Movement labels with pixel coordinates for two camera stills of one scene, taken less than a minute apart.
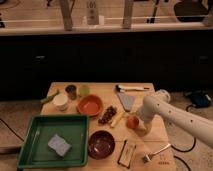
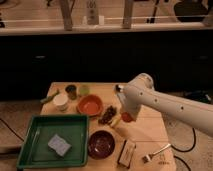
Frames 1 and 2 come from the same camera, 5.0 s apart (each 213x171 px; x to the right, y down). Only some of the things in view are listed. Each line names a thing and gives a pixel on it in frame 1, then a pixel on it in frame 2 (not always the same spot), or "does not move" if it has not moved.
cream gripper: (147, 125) -> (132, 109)
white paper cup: (61, 100) does not move
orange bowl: (90, 105) does not move
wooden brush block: (126, 156) does not move
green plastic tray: (55, 140) does not move
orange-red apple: (132, 122) -> (126, 117)
